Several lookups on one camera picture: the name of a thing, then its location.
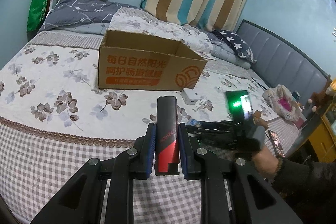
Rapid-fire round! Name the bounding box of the red black lighter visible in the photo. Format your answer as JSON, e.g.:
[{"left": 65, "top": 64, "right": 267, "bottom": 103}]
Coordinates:
[{"left": 155, "top": 96, "right": 179, "bottom": 176}]

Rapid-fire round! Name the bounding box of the person right hand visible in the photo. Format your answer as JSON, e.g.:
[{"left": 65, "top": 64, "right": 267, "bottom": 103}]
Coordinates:
[{"left": 238, "top": 145, "right": 282, "bottom": 180}]

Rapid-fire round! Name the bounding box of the small wooden figure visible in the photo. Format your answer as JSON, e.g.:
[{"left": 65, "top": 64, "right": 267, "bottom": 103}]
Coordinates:
[{"left": 253, "top": 110, "right": 269, "bottom": 130}]

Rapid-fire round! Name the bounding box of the smartphone with lit screen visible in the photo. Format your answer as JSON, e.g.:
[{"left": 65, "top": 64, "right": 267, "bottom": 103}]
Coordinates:
[{"left": 267, "top": 130, "right": 285, "bottom": 158}]

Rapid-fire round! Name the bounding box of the white pink plastic bag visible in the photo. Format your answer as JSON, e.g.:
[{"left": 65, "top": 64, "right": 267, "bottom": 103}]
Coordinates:
[{"left": 262, "top": 84, "right": 302, "bottom": 122}]

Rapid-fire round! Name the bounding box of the white charger adapter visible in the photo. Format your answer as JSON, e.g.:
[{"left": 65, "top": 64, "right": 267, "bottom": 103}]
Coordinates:
[{"left": 181, "top": 88, "right": 200, "bottom": 105}]

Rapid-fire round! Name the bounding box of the grey padded headboard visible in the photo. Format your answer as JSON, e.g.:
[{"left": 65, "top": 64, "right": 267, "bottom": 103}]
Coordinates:
[{"left": 237, "top": 19, "right": 328, "bottom": 104}]

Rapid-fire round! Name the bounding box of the yellow cabinet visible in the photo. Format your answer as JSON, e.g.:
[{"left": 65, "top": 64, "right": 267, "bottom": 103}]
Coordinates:
[{"left": 307, "top": 79, "right": 336, "bottom": 162}]

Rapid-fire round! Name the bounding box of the navy star pillow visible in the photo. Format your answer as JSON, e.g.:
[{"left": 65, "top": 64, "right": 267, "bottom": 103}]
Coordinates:
[{"left": 212, "top": 30, "right": 257, "bottom": 64}]

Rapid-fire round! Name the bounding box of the floral bed cover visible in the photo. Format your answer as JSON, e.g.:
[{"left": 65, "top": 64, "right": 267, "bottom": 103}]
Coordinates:
[{"left": 1, "top": 31, "right": 300, "bottom": 223}]

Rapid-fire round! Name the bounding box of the brown cardboard box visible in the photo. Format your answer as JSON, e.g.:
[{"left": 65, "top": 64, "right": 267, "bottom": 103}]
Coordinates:
[{"left": 97, "top": 30, "right": 207, "bottom": 91}]

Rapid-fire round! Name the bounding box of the folded floral quilt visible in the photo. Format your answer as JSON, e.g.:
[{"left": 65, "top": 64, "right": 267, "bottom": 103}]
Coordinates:
[{"left": 108, "top": 7, "right": 213, "bottom": 59}]

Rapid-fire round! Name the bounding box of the grey blue star duvet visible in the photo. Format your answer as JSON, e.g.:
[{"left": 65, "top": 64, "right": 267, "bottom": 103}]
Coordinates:
[{"left": 39, "top": 0, "right": 142, "bottom": 35}]

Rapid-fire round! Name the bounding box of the green shopping bag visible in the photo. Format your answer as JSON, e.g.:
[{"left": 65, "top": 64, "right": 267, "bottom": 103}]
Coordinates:
[{"left": 27, "top": 0, "right": 48, "bottom": 32}]

